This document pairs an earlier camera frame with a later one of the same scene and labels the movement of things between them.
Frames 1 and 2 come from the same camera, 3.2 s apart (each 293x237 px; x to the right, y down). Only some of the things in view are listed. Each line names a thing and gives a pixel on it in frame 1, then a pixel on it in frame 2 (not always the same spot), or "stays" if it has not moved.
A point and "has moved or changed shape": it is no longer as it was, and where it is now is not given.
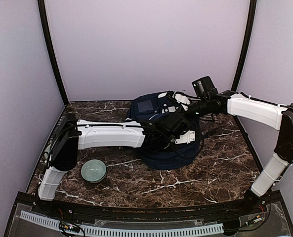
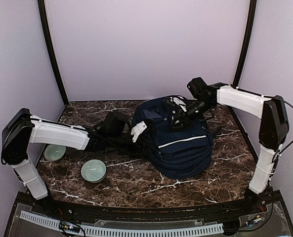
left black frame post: [44, 24] stays
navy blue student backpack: [144, 107] has moved or changed shape
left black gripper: [170, 148] to [140, 146]
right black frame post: [248, 43] stays
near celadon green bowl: [94, 171] stays
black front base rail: [268, 202] stays
